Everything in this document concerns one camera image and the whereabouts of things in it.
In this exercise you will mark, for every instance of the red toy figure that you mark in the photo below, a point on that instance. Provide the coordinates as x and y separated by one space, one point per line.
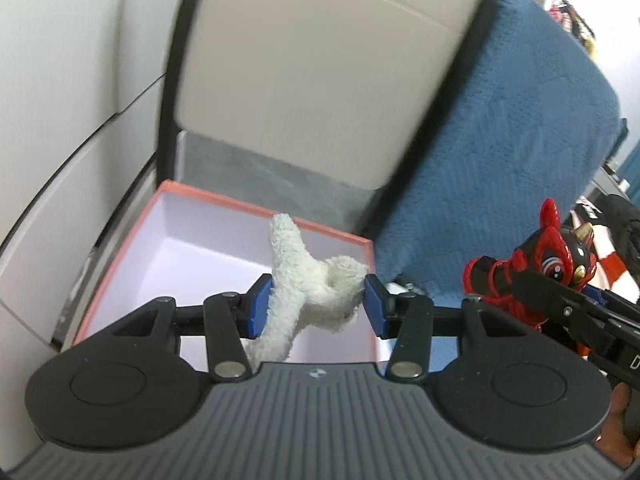
537 265

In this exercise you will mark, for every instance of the white cabinet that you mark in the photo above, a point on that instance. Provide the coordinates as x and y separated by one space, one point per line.
65 125

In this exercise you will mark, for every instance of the pink cardboard box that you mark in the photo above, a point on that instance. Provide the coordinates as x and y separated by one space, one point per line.
210 255

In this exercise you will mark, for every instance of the white plush toy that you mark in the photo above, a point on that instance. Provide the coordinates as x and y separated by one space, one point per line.
306 294

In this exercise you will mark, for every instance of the blue textured blanket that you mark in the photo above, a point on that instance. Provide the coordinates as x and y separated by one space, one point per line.
500 150

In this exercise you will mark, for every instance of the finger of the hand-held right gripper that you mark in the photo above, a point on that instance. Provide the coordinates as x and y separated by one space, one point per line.
555 296

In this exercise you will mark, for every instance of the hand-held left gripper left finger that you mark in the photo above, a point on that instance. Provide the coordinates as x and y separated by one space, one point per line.
259 306

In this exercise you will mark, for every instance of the dark cloth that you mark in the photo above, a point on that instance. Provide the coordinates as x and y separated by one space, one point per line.
623 225

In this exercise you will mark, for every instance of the red and white striped cloth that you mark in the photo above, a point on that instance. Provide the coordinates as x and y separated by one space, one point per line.
590 230

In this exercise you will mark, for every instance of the person's right hand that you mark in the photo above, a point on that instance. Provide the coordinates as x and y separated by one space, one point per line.
620 425

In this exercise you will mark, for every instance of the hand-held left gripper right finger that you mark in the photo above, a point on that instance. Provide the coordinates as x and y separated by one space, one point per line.
375 308

